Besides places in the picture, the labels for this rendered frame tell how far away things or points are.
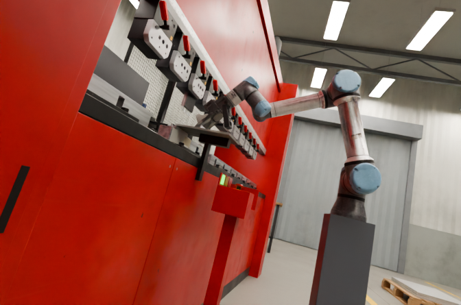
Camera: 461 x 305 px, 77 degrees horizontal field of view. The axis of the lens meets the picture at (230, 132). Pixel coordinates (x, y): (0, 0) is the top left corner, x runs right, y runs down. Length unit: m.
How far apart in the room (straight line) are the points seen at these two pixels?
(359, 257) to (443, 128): 9.08
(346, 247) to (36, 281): 1.06
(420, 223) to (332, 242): 8.31
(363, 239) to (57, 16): 1.25
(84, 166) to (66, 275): 0.26
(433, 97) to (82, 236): 10.21
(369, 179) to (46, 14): 1.13
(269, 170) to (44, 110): 3.09
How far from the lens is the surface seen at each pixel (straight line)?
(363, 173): 1.26
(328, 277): 1.36
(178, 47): 1.26
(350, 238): 1.36
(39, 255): 0.77
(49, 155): 0.56
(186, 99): 1.43
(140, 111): 1.09
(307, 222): 8.84
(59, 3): 0.55
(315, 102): 1.48
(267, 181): 3.45
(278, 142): 3.53
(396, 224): 9.35
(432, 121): 10.25
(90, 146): 0.76
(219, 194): 1.38
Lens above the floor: 0.73
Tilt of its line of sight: 13 degrees up
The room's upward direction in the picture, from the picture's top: 14 degrees clockwise
